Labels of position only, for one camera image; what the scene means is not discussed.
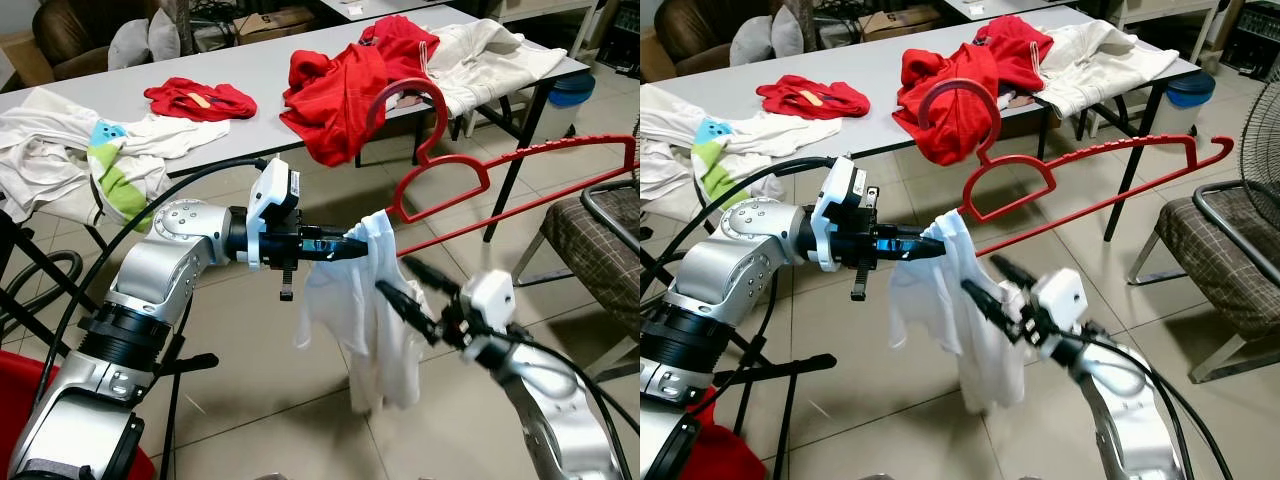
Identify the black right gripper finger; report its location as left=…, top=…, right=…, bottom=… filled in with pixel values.
left=990, top=253, right=1043, bottom=298
left=960, top=278, right=1019, bottom=333
left=375, top=278, right=441, bottom=339
left=400, top=255, right=463, bottom=301

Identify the white shirt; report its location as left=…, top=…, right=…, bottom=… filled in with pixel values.
left=888, top=208, right=1031, bottom=413
left=295, top=208, right=433, bottom=413

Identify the red plastic clothes hanger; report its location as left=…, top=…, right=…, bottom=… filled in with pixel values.
left=365, top=78, right=638, bottom=258
left=915, top=78, right=1236, bottom=259

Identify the plain white cloth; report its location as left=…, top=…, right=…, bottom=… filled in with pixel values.
left=100, top=113, right=233, bottom=163
left=720, top=110, right=843, bottom=161

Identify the red polo shirt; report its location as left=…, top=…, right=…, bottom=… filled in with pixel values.
left=892, top=42, right=1001, bottom=168
left=278, top=42, right=401, bottom=169

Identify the black metal support bar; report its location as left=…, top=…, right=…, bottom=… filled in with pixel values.
left=712, top=352, right=839, bottom=391
left=150, top=350, right=221, bottom=379

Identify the black table leg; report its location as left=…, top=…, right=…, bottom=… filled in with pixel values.
left=1103, top=75, right=1171, bottom=241
left=483, top=80, right=557, bottom=244

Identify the small red garment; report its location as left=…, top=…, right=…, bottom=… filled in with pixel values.
left=755, top=75, right=871, bottom=121
left=143, top=77, right=259, bottom=123

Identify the plaid cushioned metal chair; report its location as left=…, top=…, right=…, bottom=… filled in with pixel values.
left=540, top=180, right=641, bottom=386
left=1128, top=180, right=1280, bottom=386

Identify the red shirt plaid collar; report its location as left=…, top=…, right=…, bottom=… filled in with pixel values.
left=358, top=14, right=441, bottom=89
left=975, top=14, right=1056, bottom=93

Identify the white garment green print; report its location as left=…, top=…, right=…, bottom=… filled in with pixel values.
left=640, top=85, right=791, bottom=223
left=0, top=88, right=171, bottom=233

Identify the open cardboard box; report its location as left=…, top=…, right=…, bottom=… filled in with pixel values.
left=235, top=5, right=319, bottom=46
left=860, top=5, right=946, bottom=43

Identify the cream jacket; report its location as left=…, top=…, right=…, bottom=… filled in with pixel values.
left=1035, top=20, right=1181, bottom=119
left=420, top=18, right=569, bottom=121

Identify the grey pillow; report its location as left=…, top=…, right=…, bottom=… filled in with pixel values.
left=107, top=18, right=153, bottom=71
left=148, top=8, right=181, bottom=63
left=770, top=5, right=804, bottom=59
left=730, top=15, right=776, bottom=68

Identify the blue-lidded plastic bucket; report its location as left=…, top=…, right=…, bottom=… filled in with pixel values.
left=545, top=72, right=597, bottom=141
left=1165, top=70, right=1218, bottom=136

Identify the brown armchair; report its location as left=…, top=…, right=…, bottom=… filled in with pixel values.
left=655, top=0, right=791, bottom=79
left=32, top=0, right=166, bottom=81

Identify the black floor fan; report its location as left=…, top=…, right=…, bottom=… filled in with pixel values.
left=1238, top=78, right=1280, bottom=206

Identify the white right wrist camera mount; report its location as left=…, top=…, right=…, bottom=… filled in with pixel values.
left=1030, top=268, right=1089, bottom=346
left=460, top=270, right=517, bottom=353

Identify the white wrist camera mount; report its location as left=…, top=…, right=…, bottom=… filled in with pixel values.
left=810, top=158, right=869, bottom=273
left=245, top=158, right=303, bottom=273
left=1030, top=268, right=1089, bottom=346
left=460, top=270, right=517, bottom=353

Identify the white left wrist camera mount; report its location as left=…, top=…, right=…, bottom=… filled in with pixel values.
left=245, top=158, right=303, bottom=273
left=810, top=158, right=869, bottom=273

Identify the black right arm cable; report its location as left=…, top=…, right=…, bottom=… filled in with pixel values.
left=500, top=325, right=641, bottom=480
left=1075, top=325, right=1236, bottom=480

